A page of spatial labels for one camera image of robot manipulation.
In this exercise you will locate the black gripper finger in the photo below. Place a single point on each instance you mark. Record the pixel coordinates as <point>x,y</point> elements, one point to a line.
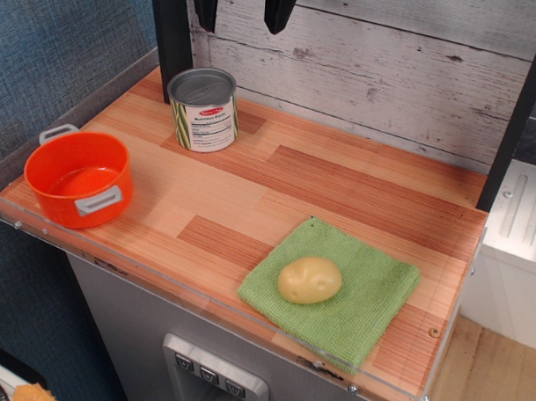
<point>277,14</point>
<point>206,10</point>

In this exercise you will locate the orange toy pot grey handles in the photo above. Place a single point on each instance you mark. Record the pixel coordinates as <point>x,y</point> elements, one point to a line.
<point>80,179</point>

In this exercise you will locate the green microfibre towel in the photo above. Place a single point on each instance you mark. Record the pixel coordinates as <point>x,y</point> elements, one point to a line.
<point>348,325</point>

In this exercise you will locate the toy tin can white label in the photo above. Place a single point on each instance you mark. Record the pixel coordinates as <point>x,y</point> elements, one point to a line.
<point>204,107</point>

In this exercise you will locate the clear acrylic table guard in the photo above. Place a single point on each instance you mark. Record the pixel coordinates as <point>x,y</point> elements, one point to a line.
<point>200,223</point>

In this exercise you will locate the yellow toy potato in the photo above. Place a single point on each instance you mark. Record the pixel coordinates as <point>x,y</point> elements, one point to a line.
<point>309,280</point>

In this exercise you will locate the grey toy fridge cabinet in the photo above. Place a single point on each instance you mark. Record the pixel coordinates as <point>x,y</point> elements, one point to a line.
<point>133,323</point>

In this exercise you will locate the white toy sink unit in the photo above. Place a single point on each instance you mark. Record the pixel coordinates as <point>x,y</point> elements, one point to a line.
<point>500,292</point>

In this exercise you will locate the silver dispenser panel with buttons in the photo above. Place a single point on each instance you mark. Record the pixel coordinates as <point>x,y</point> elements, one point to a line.
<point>213,376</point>

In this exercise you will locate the orange plush object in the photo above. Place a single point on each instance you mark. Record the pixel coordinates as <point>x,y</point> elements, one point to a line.
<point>32,392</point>

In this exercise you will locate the black left frame post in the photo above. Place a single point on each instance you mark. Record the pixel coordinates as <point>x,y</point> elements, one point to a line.
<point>173,37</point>

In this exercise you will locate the black frame post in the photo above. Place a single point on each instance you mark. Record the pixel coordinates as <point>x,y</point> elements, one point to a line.
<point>173,37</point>
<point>509,143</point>

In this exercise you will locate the black right frame post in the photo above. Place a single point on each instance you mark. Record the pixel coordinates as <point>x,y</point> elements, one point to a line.
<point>509,143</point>

